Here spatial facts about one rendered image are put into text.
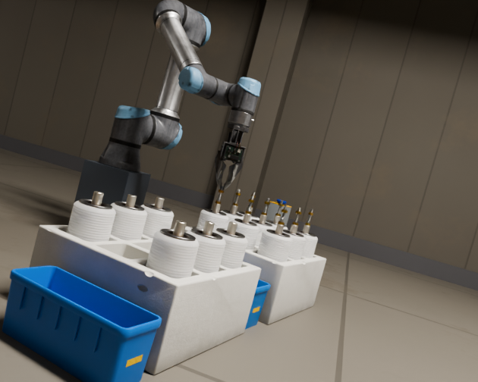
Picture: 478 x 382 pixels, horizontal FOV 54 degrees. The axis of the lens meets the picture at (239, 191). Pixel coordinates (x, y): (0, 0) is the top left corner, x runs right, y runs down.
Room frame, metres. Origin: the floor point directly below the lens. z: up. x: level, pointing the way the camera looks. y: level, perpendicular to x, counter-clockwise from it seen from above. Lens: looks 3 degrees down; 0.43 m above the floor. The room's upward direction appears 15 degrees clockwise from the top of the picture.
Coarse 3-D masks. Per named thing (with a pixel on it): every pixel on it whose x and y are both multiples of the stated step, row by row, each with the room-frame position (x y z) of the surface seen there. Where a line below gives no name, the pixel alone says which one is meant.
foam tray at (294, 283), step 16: (256, 256) 1.36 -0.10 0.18; (272, 272) 1.33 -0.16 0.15; (288, 272) 1.36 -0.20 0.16; (304, 272) 1.48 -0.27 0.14; (320, 272) 1.63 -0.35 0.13; (272, 288) 1.32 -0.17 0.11; (288, 288) 1.39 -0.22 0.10; (304, 288) 1.52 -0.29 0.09; (272, 304) 1.32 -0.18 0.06; (288, 304) 1.42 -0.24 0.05; (304, 304) 1.56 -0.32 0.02; (272, 320) 1.34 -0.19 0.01
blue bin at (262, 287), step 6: (258, 282) 1.32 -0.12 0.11; (264, 282) 1.31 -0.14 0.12; (258, 288) 1.23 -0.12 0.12; (264, 288) 1.26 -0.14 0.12; (258, 294) 1.24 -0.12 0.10; (264, 294) 1.28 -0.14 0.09; (258, 300) 1.26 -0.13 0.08; (264, 300) 1.30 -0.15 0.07; (252, 306) 1.23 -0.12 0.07; (258, 306) 1.27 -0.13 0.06; (252, 312) 1.24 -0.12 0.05; (258, 312) 1.28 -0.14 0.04; (252, 318) 1.25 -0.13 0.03; (258, 318) 1.29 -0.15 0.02; (246, 324) 1.23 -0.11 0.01; (252, 324) 1.27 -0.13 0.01
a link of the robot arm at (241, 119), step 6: (234, 114) 1.49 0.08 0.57; (240, 114) 1.48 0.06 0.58; (246, 114) 1.48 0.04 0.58; (228, 120) 1.51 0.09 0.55; (234, 120) 1.48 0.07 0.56; (240, 120) 1.48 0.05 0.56; (246, 120) 1.49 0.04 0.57; (252, 120) 1.52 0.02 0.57; (240, 126) 1.49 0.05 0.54; (246, 126) 1.49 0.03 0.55
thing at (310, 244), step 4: (304, 236) 1.58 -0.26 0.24; (308, 236) 1.58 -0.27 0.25; (312, 236) 1.59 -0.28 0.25; (308, 240) 1.58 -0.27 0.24; (312, 240) 1.59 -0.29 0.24; (316, 240) 1.60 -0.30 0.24; (308, 244) 1.58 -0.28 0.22; (312, 244) 1.59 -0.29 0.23; (304, 248) 1.58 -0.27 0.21; (308, 248) 1.58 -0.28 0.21; (312, 248) 1.59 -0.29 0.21; (304, 252) 1.58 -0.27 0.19; (308, 252) 1.58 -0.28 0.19; (312, 252) 1.59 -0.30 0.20; (304, 256) 1.58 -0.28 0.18; (308, 256) 1.59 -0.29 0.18; (312, 256) 1.60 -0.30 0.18
